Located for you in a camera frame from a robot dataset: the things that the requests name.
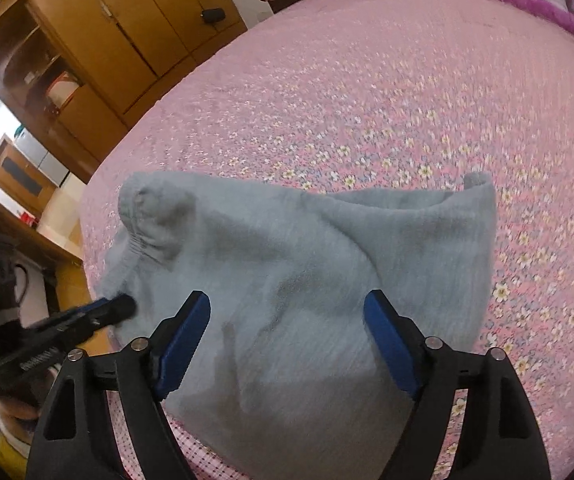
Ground left hand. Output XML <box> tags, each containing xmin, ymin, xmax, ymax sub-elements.
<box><xmin>0</xmin><ymin>398</ymin><xmax>40</xmax><ymax>444</ymax></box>

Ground pink floral bedspread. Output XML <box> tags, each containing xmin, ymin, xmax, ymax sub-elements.
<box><xmin>81</xmin><ymin>0</ymin><xmax>574</xmax><ymax>479</ymax></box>

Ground black wardrobe knob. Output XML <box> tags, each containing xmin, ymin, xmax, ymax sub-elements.
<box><xmin>201</xmin><ymin>8</ymin><xmax>226</xmax><ymax>25</ymax></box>

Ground wooden wardrobe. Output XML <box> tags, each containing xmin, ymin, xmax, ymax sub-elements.
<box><xmin>0</xmin><ymin>0</ymin><xmax>246</xmax><ymax>180</ymax></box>

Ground grey sweatpants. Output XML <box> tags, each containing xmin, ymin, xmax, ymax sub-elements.
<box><xmin>98</xmin><ymin>171</ymin><xmax>496</xmax><ymax>479</ymax></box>

